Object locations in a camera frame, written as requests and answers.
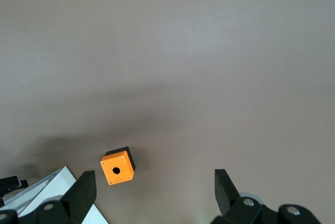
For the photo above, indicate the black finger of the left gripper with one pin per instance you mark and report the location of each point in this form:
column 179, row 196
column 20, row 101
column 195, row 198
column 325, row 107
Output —
column 24, row 183
column 9, row 185

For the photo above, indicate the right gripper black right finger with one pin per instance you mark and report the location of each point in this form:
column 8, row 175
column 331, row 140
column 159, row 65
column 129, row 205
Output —
column 235, row 213

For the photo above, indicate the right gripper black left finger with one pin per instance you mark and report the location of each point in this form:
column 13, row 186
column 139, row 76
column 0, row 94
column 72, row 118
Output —
column 65, row 211

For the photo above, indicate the orange button box with hole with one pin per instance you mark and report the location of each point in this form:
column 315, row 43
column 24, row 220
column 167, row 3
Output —
column 108, row 171

